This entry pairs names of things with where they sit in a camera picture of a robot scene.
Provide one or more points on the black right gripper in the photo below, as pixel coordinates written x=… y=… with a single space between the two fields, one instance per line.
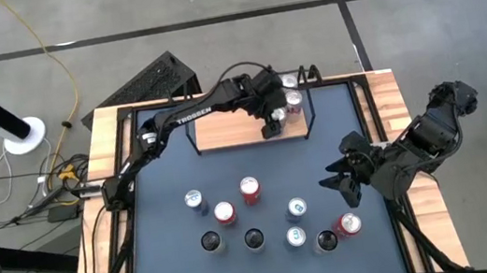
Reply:
x=365 y=163

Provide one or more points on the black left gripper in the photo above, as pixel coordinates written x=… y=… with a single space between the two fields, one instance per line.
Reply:
x=264 y=93

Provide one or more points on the red Fanta strawberry can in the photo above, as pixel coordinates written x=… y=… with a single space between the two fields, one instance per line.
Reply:
x=224 y=211
x=249 y=186
x=350 y=223

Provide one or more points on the white Celsius Peach Vibe can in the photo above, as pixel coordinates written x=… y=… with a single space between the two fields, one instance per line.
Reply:
x=254 y=238
x=327 y=240
x=211 y=241

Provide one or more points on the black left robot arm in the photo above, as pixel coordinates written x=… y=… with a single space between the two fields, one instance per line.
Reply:
x=193 y=115

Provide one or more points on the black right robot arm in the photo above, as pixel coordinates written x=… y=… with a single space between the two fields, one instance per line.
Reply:
x=426 y=131

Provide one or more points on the blue silver Red Bull can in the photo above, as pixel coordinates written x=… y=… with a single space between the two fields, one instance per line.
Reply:
x=297 y=207
x=193 y=198
x=295 y=236

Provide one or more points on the black perforated computer case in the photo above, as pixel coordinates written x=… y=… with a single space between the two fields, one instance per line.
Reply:
x=146 y=81

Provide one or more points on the yellow plug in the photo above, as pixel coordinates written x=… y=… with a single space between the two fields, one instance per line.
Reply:
x=67 y=173

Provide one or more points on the black power adapter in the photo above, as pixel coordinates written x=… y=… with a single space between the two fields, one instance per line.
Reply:
x=64 y=213

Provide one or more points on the wooden shelf with black frame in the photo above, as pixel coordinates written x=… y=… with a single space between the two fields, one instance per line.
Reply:
x=233 y=128

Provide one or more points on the black table frame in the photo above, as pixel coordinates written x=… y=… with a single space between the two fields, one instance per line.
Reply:
x=357 y=81

